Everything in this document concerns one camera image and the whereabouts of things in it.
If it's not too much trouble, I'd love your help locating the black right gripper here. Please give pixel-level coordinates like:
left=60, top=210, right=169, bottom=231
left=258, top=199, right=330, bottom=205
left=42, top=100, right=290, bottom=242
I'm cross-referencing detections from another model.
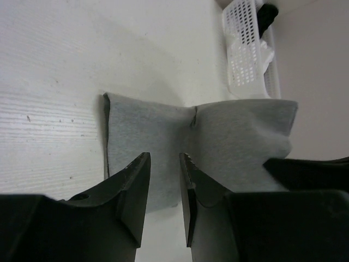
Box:
left=179, top=153, right=348, bottom=261

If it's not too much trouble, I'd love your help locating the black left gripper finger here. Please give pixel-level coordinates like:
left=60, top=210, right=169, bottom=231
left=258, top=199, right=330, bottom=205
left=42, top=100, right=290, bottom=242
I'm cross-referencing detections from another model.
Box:
left=1, top=153, right=151, bottom=261

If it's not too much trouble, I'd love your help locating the grey tank top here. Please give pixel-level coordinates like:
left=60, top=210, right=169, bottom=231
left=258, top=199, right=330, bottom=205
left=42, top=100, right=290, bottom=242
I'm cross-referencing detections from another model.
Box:
left=104, top=93, right=298, bottom=212

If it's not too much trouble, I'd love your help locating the white tank top in basket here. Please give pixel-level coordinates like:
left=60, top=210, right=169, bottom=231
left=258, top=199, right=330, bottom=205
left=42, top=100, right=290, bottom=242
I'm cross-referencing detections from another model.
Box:
left=260, top=39, right=275, bottom=73

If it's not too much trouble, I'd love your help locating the black tank top in basket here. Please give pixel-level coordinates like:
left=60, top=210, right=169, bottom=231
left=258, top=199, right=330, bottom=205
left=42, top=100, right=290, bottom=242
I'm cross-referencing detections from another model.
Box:
left=257, top=3, right=279, bottom=38

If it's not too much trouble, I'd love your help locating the white plastic basket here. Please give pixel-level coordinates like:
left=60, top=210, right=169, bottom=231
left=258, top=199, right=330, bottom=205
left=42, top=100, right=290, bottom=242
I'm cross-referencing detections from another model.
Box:
left=222, top=1, right=281, bottom=99

